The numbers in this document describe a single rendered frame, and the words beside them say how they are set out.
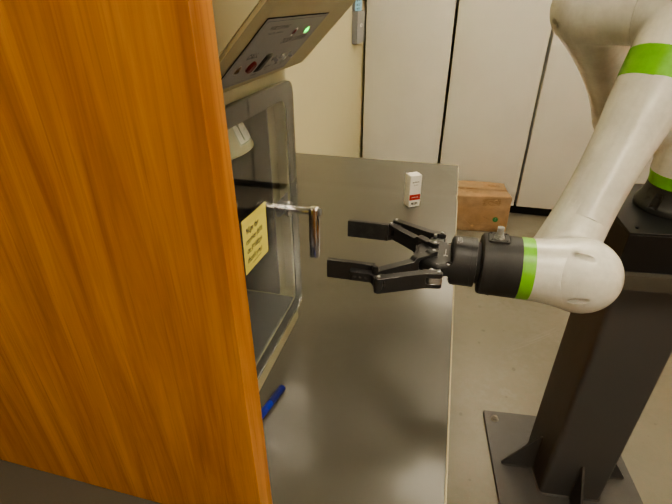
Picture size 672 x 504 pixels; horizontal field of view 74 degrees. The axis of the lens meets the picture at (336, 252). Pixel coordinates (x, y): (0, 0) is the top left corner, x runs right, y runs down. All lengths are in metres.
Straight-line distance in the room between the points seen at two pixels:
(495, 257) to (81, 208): 0.51
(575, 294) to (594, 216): 0.17
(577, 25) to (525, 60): 2.55
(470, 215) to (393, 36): 1.38
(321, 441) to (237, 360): 0.31
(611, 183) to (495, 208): 2.58
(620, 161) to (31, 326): 0.81
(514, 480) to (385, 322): 1.10
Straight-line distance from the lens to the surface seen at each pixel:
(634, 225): 1.22
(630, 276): 1.22
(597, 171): 0.82
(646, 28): 0.90
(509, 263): 0.66
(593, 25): 0.94
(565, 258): 0.68
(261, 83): 0.63
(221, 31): 0.39
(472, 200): 3.33
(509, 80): 3.51
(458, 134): 3.56
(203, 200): 0.34
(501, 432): 1.99
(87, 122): 0.37
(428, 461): 0.68
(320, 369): 0.79
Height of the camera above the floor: 1.49
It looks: 30 degrees down
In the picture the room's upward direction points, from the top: straight up
